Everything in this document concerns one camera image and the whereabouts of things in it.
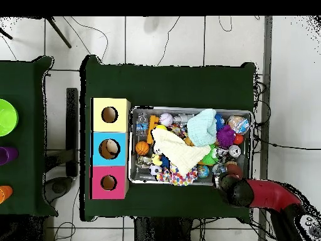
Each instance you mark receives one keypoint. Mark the clear plastic bottle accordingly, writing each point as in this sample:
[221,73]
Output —
[238,124]

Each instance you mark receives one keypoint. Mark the colourful patterned cloth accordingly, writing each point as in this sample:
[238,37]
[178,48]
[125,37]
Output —
[175,178]

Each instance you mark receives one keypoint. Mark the wooden box with three holes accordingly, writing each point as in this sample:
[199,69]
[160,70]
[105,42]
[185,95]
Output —
[110,148]

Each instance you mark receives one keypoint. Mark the black tripod leg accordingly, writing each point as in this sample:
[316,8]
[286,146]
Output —
[59,32]

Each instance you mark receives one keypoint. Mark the purple plastic cup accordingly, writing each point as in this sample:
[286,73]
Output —
[7,155]

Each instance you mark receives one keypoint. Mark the white toy baseball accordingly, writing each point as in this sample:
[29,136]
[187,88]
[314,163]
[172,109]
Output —
[166,119]

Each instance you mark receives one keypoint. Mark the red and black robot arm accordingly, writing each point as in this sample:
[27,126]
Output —
[270,194]

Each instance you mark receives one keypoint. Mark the silver mesh bin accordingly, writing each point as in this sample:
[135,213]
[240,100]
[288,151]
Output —
[140,175]

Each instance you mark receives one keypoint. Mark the small clear water bottle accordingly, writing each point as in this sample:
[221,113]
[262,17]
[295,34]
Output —
[142,124]

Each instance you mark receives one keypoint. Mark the orange toy basketball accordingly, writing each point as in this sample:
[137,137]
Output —
[142,148]

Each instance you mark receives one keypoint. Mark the brown toy football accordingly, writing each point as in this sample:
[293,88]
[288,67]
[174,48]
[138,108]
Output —
[235,170]

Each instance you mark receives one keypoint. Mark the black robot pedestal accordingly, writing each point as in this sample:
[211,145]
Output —
[163,231]

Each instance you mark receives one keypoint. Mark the yellow ball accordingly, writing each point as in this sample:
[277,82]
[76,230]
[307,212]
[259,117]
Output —
[161,127]

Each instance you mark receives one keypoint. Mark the bright green bowl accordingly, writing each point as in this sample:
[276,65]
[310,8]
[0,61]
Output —
[7,118]

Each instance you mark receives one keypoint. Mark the cream waffle cloth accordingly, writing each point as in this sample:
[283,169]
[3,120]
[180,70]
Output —
[178,150]

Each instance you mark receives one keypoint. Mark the dark green side tablecloth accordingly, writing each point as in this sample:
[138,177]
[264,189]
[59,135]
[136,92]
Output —
[22,82]

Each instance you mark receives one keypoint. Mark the mint waffle cloth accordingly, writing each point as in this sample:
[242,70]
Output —
[202,128]

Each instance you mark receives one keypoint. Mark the purple spiky rubber toy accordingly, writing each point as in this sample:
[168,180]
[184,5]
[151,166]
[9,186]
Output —
[225,136]

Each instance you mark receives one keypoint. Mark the orange plastic cup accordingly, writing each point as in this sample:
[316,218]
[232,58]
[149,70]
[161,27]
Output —
[5,194]

